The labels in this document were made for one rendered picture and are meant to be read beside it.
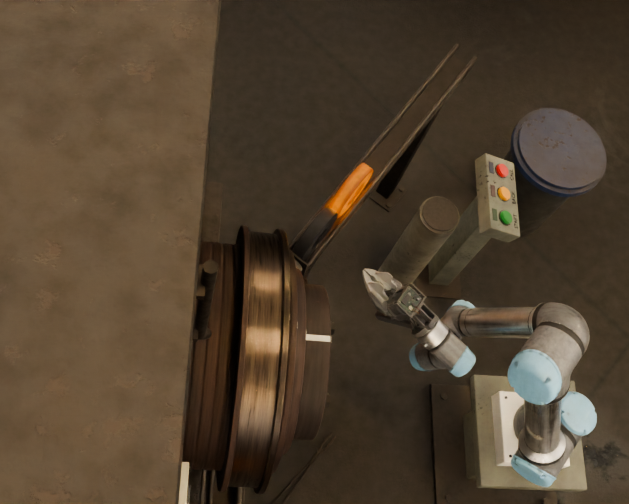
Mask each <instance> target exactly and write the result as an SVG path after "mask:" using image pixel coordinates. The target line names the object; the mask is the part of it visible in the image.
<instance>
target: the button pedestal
mask: <svg viewBox="0 0 629 504"><path fill-rule="evenodd" d="M489 161H490V162H493V166H494V174H493V173H490V172H489ZM499 164H504V165H505V166H506V167H507V168H508V175H507V176H506V177H501V176H500V175H499V174H498V173H497V170H496V167H497V165H499ZM475 173H476V188H477V196H476V197H475V199H474V200H473V201H472V202H471V204H470V205H469V206H468V208H467V209H466V210H465V211H464V213H463V214H462V215H461V217H460V220H459V224H458V226H457V227H456V229H455V230H454V231H453V233H452V234H451V235H450V236H449V238H448V239H447V240H446V241H445V243H444V244H443V245H442V246H441V248H440V249H439V250H438V251H437V253H436V254H435V255H434V256H433V258H432V259H431V260H430V262H429V263H428V264H427V265H426V267H425V268H424V269H423V270H422V272H421V273H420V274H419V275H418V277H417V278H416V279H415V280H416V287H417V288H418V289H419V290H420V291H421V292H422V293H423V294H424V295H425V296H426V297H433V298H445V299H456V300H461V288H460V272H461V271H462V269H463V268H464V267H465V266H466V265H467V264H468V263H469V262H470V261H471V260H472V258H473V257H474V256H475V255H476V254H477V253H478V252H479V251H480V250H481V249H482V247H483V246H484V245H485V244H486V243H487V242H488V241H489V240H490V239H491V238H495V239H498V240H501V241H505V242H511V241H513V240H515V239H517V238H519V237H520V227H519V215H518V204H517V192H516V181H515V170H514V163H512V162H509V161H507V160H504V159H501V158H498V157H495V156H493V155H490V154H487V153H485V154H483V155H482V156H480V157H479V158H477V159H476V160H475ZM490 185H494V186H495V193H496V197H493V196H491V187H490ZM501 187H506V188H507V189H508V190H509V191H510V199H508V200H506V201H505V200H502V199H501V198H500V196H499V194H498V190H499V188H501ZM492 208H494V209H497V219H498V221H495V220H493V214H492ZM504 210H506V211H508V212H509V213H510V214H511V215H512V222H511V223H510V224H504V223H503V222H502V220H501V218H500V213H501V212H502V211H504Z"/></svg>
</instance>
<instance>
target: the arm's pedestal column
mask: <svg viewBox="0 0 629 504"><path fill-rule="evenodd" d="M429 388H430V410H431V433H432V455H433V478H434V500H435V504H557V495H556V491H547V490H522V489H496V488H477V486H476V472H475V456H474V441H473V425H472V410H471V394H470V386H459V385H442V384H430V385H429Z"/></svg>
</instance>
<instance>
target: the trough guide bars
mask: <svg viewBox="0 0 629 504"><path fill-rule="evenodd" d="M458 47H459V45H458V44H455V46H454V47H453V48H452V49H451V50H450V51H449V52H448V54H447V55H446V56H445V58H444V59H443V60H442V61H441V62H440V64H439V65H438V66H437V67H436V69H435V70H434V71H433V72H432V73H431V75H430V76H429V77H428V78H427V79H426V81H425V82H424V83H423V84H422V85H421V87H420V88H419V89H418V90H417V91H416V93H415V94H414V95H413V96H412V97H411V99H410V100H409V101H408V102H407V103H406V105H405V106H404V107H403V108H402V109H401V110H400V111H399V112H398V114H397V116H396V117H395V118H394V119H393V120H392V122H391V123H390V124H389V125H388V126H387V128H386V129H385V130H384V131H383V132H382V134H381V135H380V136H379V137H378V138H377V140H376V141H375V142H374V143H373V144H372V146H371V147H370V148H369V149H368V150H367V152H366V153H365V154H364V155H363V157H362V158H361V159H360V160H359V161H358V163H357V164H356V165H355V166H354V167H353V169H352V170H351V171H349V173H348V174H347V175H346V176H345V178H344V179H343V181H342V182H341V183H340V184H339V185H338V187H337V188H336V189H335V190H334V191H333V193H332V194H331V195H330V196H329V197H328V199H327V200H326V201H325V202H324V204H323V205H322V206H321V207H320V208H319V210H318V211H317V212H316V213H315V214H314V216H313V217H312V218H311V219H310V220H309V222H308V223H307V224H306V225H305V226H304V228H303V229H302V230H301V231H300V232H299V234H298V235H297V236H296V237H295V238H294V240H292V241H291V242H290V244H289V245H288V247H289V249H290V250H291V251H292V250H293V248H294V246H295V244H296V243H297V241H298V239H299V238H300V236H301V235H302V234H303V232H304V231H305V229H306V228H307V227H308V225H309V224H310V223H311V222H312V220H313V219H314V218H315V217H316V216H317V215H318V214H319V213H320V212H321V211H322V210H323V209H324V208H325V207H327V206H329V205H330V203H331V201H332V200H333V198H334V196H335V195H336V193H337V192H338V190H339V189H340V188H341V186H342V185H343V183H344V182H345V181H346V180H347V178H348V177H349V176H350V175H351V173H352V172H353V171H354V170H355V169H356V168H357V167H358V166H359V165H360V164H362V163H365V162H366V160H367V159H368V158H369V157H370V155H371V154H372V153H373V152H374V151H375V149H376V148H377V147H378V146H379V145H380V143H381V142H382V141H383V140H384V139H385V137H386V136H387V135H388V134H389V132H390V131H391V130H392V129H393V128H394V126H395V125H396V124H397V123H398V122H399V120H400V119H401V118H402V117H403V115H404V114H405V113H406V112H407V111H408V109H409V108H410V107H411V106H412V105H413V103H414V102H415V101H416V100H417V99H418V97H419V96H420V95H421V94H422V92H423V91H424V90H425V89H426V88H427V86H428V85H429V84H430V83H431V82H432V80H433V79H434V78H435V77H436V76H437V74H438V73H439V72H440V71H441V69H442V68H443V67H444V66H445V65H446V63H447V62H448V61H449V60H450V59H451V57H452V56H453V55H454V54H455V53H456V51H457V49H458ZM476 60H477V57H475V56H474V57H473V58H472V59H471V61H470V62H469V63H468V64H467V65H466V67H465V68H464V69H463V70H462V72H461V73H460V74H459V75H458V77H457V78H456V79H455V80H454V81H453V83H452V84H451V85H450V86H449V88H448V89H447V90H446V91H445V93H444V94H443V95H442V96H441V97H440V99H439V100H438V101H437V102H436V104H435V105H434V106H433V107H432V109H431V110H430V111H429V112H428V113H427V115H426V116H425V117H424V118H423V120H422V121H421V122H420V123H419V125H418V126H417V127H416V128H415V129H414V131H413V132H412V133H411V134H410V136H409V137H408V138H407V139H406V141H405V142H404V143H403V144H402V145H401V147H400V148H399V149H398V150H397V152H396V153H395V154H394V155H393V157H392V158H391V159H390V160H389V161H388V163H387V164H386V165H385V166H384V168H383V169H382V170H381V171H380V173H379V174H378V175H377V176H376V177H375V179H374V180H373V181H372V182H371V184H370V185H369V186H368V187H367V188H366V190H365V191H364V192H363V193H362V195H361V196H360V197H359V198H358V200H357V201H356V202H355V203H354V204H353V206H352V207H351V208H350V209H349V211H348V212H347V213H346V214H345V216H344V217H343V218H342V219H341V220H340V222H339V223H338V224H337V225H336V227H335V228H334V229H333V230H332V232H331V233H330V234H329V235H328V236H327V238H326V239H325V240H324V241H323V243H322V244H321V245H320V246H319V248H318V249H317V250H316V251H315V252H314V254H313V255H312V256H311V257H310V259H309V260H308V261H307V263H308V266H307V269H306V271H307V270H310V269H311V268H312V267H313V266H314V263H315V261H316V259H317V258H318V256H319V255H320V254H321V253H322V251H323V250H324V249H325V248H326V246H327V245H328V244H329V243H330V242H331V240H332V239H333V238H334V237H335V235H336V234H337V233H338V232H339V230H340V229H341V228H342V227H343V225H344V224H345V223H346V222H347V221H348V219H349V218H350V217H351V216H352V214H353V213H354V212H355V211H356V209H357V208H358V207H359V206H360V204H361V203H362V202H363V201H364V202H365V201H366V200H367V199H368V197H369V196H370V193H371V191H372V190H373V188H374V187H375V186H376V185H377V183H378V182H379V181H380V180H381V178H382V177H383V176H384V175H385V174H386V172H387V171H388V170H389V169H390V167H391V166H392V165H393V164H394V162H395V161H396V160H397V159H398V157H399V156H400V155H401V154H402V153H403V151H404V150H405V149H406V148H407V146H408V145H409V144H410V143H411V141H412V140H413V139H414V138H415V137H416V138H417V137H418V136H419V134H420V133H421V131H422V129H423V127H424V125H425V124H426V123H427V122H428V120H429V119H430V118H431V117H432V115H433V114H434V113H435V112H436V110H437V109H438V108H439V107H440V106H441V104H442V103H443V102H444V101H445V99H446V98H447V97H448V96H449V94H450V93H451V92H452V91H453V89H454V88H455V87H456V86H457V85H458V83H459V82H460V81H461V80H462V78H463V77H464V79H465V77H466V76H467V75H468V73H469V71H470V70H471V68H472V66H473V65H474V64H475V61H476Z"/></svg>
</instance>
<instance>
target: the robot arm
mask: <svg viewBox="0 0 629 504"><path fill-rule="evenodd" d="M362 275H363V279H364V283H365V286H366V288H367V291H368V294H369V296H370V298H371V301H372V303H373V305H374V306H375V307H376V309H377V312H376V313H375V316H376V318H377V319H378V320H380V321H383V322H387V323H391V324H395V325H399V326H403V327H406V328H410V329H412V332H411V333H412V334H413V335H414V336H415V337H416V339H417V340H418V341H419V343H417V344H415V345H414V346H413V347H412V348H411V350H410V352H409V359H410V362H411V364H412V366H413V367H414V368H415V369H417V370H420V371H432V370H438V369H448V370H449V372H450V373H452V374H453V375H454V376H456V377H461V376H463V375H465V374H467V373H468V372H469V371H470V370H471V369H472V367H473V366H474V364H475V361H476V357H475V355H474V354H473V353H472V352H471V351H470V349H469V348H468V346H466V345H465V344H464V343H463V342H462V341H461V339H462V338H463V337H499V338H529V339H528V340H527V342H526V343H525V344H524V346H523V347H522V349H521V350H520V351H519V353H518V354H517V355H516V356H515V357H514V358H513V360H512V362H511V365H510V366H509V369H508V374H507V375H508V381H509V383H510V385H511V387H514V391H515V392H516V393H517V394H518V395H519V396H520V397H521V398H523V399H524V404H523V405H521V406H520V407H519V408H518V410H517V411H516V413H515V416H514V420H513V427H514V432H515V435H516V437H517V439H518V449H517V451H516V453H515V454H513V455H512V456H513V457H512V459H511V465H512V467H513V468H514V470H515V471H516V472H517V473H519V474H520V475H521V476H522V477H524V478H525V479H527V480H528V481H530V482H532V483H534V484H536V485H538V486H542V487H549V486H551V485H552V483H553V482H554V481H555V480H556V479H557V478H556V477H557V476H558V474H559V473H560V471H561V469H562V468H563V466H564V465H565V463H566V461H567V460H568V458H569V457H570V455H571V453H572V452H573V450H574V448H575V447H576V445H577V444H578V442H579V440H580V439H581V437H582V436H584V435H587V434H589V433H590V432H591V431H592V430H593V429H594V428H595V426H596V422H597V415H596V413H595V408H594V406H593V404H592V403H591V402H590V400H589V399H588V398H587V397H585V396H584V395H582V394H580V393H578V392H573V391H571V392H568V391H569V387H570V376H571V373H572V371H573V369H574V368H575V366H576V365H577V363H578V362H579V360H580V359H581V357H582V356H583V354H584V353H585V351H586V350H587V347H588V344H589V340H590V335H589V329H588V326H587V323H586V321H585V320H584V318H583V317H582V315H581V314H580V313H579V312H578V311H576V310H575V309H573V308H572V307H570V306H567V305H565V304H561V303H552V302H549V303H541V304H539V305H538V306H536V307H511V308H475V307H474V306H473V305H472V304H471V303H470V302H468V301H467V302H466V301H464V300H457V301H456V302H455V303H454V304H453V305H452V306H451V307H449V308H448V310H447V312H446V313H445V315H444V316H443V317H442V318H441V320H440V319H439V317H438V316H437V315H436V314H434V313H433V312H432V311H431V310H430V309H429V308H428V307H427V306H426V305H425V304H424V300H425V299H426V296H425V295H424V294H423V293H422V292H421V291H420V290H419V289H418V288H417V287H416V286H415V285H414V284H413V283H410V284H407V286H406V287H405V286H404V287H402V284H401V283H400V282H399V281H398V280H396V279H394V278H393V277H392V275H391V274H390V273H388V272H378V271H376V270H373V269H366V268H365V269H364V270H363V271H362ZM370 277H371V278H372V279H373V281H372V280H371V278H370ZM412 287H414V288H415V289H416V290H417V291H418V292H419V293H420V294H418V293H417V292H416V291H415V290H414V289H412ZM387 290H392V291H390V296H389V297H388V296H387V295H386V293H385V292H384V291H387Z"/></svg>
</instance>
